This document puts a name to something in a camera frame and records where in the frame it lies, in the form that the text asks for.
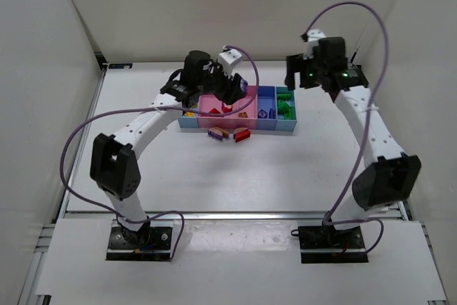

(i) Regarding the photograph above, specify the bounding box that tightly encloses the purple flower lego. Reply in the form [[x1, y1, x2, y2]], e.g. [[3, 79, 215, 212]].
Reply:
[[240, 78, 248, 94]]

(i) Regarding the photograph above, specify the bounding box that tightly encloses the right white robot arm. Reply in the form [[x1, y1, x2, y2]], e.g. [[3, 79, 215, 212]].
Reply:
[[285, 30, 421, 231]]

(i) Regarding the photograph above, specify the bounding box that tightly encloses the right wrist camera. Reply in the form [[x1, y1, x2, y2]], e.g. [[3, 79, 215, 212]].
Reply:
[[301, 29, 326, 60]]

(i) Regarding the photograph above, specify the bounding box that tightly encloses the light blue left bin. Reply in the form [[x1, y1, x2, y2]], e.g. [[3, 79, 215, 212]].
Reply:
[[178, 111, 199, 129]]

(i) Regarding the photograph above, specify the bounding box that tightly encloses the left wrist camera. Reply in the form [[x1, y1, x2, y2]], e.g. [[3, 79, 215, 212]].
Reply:
[[217, 46, 243, 76]]

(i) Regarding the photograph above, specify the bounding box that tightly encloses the large pink bin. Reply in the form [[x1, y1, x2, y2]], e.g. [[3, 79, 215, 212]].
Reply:
[[197, 95, 238, 129]]

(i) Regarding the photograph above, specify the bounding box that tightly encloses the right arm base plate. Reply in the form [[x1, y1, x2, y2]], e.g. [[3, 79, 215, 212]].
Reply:
[[291, 225, 368, 264]]

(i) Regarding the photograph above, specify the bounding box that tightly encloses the red lego brick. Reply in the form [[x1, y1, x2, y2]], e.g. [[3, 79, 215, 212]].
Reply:
[[233, 127, 251, 143]]

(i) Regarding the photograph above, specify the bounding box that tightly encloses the light blue right bin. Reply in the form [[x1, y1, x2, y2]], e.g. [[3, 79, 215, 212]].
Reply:
[[276, 86, 297, 131]]

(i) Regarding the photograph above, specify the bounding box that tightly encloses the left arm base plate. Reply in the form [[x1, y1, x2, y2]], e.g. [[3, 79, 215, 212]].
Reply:
[[106, 220, 173, 261]]

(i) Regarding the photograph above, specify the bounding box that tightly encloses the green lego brick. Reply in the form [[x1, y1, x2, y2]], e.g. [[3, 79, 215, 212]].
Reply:
[[276, 93, 295, 120]]

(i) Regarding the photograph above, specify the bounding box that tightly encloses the orange brown lego in bin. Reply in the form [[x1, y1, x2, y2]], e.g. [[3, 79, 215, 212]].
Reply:
[[238, 111, 248, 119]]

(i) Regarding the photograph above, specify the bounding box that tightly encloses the small pink bin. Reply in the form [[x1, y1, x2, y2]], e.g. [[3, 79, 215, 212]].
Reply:
[[235, 86, 258, 129]]

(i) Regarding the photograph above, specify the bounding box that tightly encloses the purple brown lego piece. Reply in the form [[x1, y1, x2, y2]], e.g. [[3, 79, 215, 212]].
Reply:
[[207, 127, 230, 141]]

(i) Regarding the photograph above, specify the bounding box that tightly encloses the dark blue bin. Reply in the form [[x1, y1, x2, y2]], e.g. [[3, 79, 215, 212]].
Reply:
[[256, 86, 277, 131]]

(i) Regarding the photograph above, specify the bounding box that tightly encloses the red heart lego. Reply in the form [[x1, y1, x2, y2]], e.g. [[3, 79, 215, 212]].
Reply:
[[221, 103, 233, 113]]

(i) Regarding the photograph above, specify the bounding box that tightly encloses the light blue bin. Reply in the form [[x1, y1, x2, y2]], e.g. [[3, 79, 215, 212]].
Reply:
[[276, 86, 297, 131], [178, 111, 199, 129]]

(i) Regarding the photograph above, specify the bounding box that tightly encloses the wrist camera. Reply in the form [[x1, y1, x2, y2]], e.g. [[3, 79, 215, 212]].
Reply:
[[217, 46, 243, 76], [301, 29, 326, 60]]

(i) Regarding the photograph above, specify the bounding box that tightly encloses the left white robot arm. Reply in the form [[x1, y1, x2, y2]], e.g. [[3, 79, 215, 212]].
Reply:
[[90, 48, 248, 232]]

